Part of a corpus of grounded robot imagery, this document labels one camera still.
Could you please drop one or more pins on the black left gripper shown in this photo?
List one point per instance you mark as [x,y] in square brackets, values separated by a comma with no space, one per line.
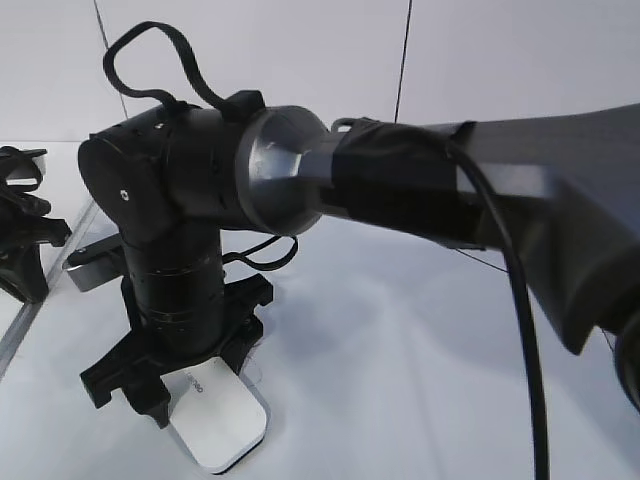
[24,226]

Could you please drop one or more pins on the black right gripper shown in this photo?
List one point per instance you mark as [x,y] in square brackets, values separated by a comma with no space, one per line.
[137,362]

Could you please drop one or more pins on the white rectangular board eraser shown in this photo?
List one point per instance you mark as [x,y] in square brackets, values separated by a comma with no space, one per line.
[214,414]

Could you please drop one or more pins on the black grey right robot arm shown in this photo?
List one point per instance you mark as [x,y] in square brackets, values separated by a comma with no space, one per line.
[172,179]

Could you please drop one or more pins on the white framed whiteboard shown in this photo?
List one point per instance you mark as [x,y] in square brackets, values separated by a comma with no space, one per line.
[383,357]

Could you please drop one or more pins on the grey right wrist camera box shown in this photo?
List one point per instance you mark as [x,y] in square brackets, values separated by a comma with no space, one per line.
[96,264]

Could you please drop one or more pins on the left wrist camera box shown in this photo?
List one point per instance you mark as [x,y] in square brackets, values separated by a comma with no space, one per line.
[31,168]

